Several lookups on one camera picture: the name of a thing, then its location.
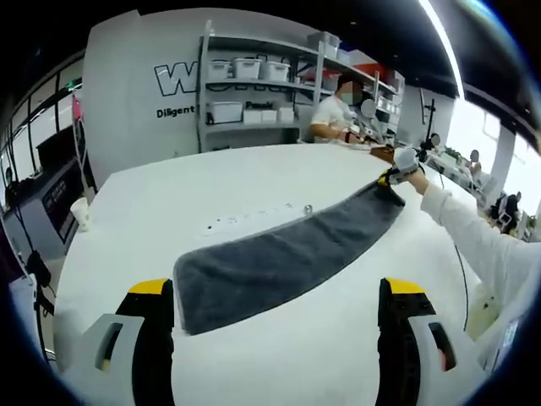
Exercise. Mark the grey towel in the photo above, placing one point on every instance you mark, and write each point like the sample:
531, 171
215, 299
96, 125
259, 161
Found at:
274, 262

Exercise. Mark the white flat device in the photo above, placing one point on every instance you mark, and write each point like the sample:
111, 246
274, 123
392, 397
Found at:
25, 313

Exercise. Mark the person's right hand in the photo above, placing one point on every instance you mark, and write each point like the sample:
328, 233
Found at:
418, 182

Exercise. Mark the brown wooden box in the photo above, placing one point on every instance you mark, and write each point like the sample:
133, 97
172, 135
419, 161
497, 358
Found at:
382, 152

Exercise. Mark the black pole stand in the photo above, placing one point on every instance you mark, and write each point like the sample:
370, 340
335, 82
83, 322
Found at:
430, 127

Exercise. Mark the person's white shirt torso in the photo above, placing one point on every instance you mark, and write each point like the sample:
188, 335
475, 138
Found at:
507, 321

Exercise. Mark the small silver round object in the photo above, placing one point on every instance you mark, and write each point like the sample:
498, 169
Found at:
308, 209

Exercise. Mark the ceiling light strip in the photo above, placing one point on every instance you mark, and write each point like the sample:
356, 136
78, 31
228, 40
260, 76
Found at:
444, 46

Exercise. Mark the white paper cup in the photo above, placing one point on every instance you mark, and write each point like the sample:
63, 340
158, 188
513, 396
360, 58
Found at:
81, 213

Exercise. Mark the dark grey cabinet machine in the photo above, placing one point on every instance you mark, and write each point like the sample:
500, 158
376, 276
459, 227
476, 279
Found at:
50, 199

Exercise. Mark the group of white storage bins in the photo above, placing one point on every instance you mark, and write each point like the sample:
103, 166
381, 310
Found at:
247, 67

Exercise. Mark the white tube stand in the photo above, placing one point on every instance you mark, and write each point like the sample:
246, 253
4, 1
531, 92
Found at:
82, 160

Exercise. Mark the grey metal shelving unit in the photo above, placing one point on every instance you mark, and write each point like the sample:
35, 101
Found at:
203, 105

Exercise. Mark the pink hanging item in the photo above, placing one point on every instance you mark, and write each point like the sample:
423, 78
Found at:
77, 109

